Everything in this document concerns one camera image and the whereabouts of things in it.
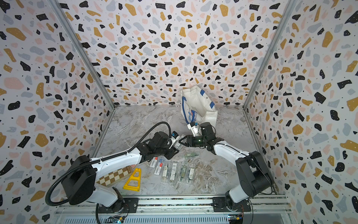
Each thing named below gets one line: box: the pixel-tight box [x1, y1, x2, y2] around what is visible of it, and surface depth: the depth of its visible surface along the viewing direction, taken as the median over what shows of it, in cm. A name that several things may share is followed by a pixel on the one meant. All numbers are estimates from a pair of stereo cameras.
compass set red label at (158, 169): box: [154, 162, 164, 175], surface depth 87 cm
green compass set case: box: [179, 163, 187, 183], surface depth 85 cm
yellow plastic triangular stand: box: [123, 168, 142, 192], surface depth 83 cm
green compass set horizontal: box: [184, 151, 201, 160], surface depth 94 cm
